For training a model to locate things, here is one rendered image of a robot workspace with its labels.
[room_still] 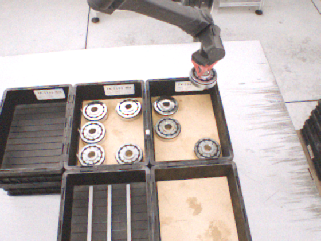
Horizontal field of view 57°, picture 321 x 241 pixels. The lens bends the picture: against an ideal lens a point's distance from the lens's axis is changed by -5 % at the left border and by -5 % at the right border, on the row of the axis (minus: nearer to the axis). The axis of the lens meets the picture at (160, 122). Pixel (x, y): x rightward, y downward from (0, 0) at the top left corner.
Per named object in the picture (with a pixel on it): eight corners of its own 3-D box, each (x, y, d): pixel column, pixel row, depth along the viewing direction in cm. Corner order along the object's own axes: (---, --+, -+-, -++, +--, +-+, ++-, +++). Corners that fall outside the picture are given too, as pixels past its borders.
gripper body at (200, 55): (222, 55, 110) (226, 39, 104) (203, 68, 105) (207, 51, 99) (209, 46, 112) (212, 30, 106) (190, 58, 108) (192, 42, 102)
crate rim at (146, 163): (74, 86, 129) (73, 83, 128) (144, 82, 131) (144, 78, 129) (65, 173, 107) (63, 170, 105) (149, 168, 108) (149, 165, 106)
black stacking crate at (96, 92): (79, 101, 137) (74, 84, 128) (145, 97, 138) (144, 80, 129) (71, 183, 115) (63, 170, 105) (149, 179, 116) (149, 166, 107)
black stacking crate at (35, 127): (15, 105, 136) (5, 89, 127) (78, 101, 137) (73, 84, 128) (-4, 186, 114) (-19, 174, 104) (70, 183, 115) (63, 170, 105)
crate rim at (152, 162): (145, 82, 131) (144, 78, 129) (215, 79, 132) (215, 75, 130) (149, 168, 108) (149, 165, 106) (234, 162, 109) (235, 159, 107)
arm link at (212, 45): (203, 6, 94) (183, 23, 98) (210, 30, 87) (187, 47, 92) (226, 27, 101) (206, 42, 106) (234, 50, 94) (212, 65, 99)
